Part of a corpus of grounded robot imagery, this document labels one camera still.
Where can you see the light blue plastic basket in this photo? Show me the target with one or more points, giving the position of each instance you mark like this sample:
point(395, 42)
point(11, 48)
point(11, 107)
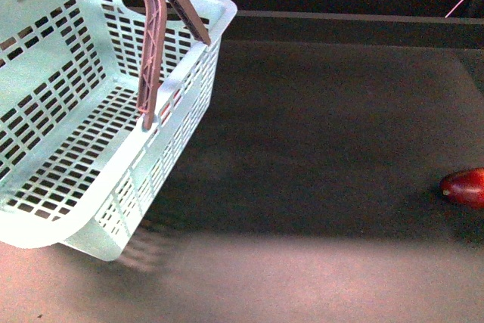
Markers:
point(77, 166)

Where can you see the brown basket handle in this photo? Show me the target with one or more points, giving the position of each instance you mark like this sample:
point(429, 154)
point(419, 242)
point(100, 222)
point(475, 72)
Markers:
point(152, 49)

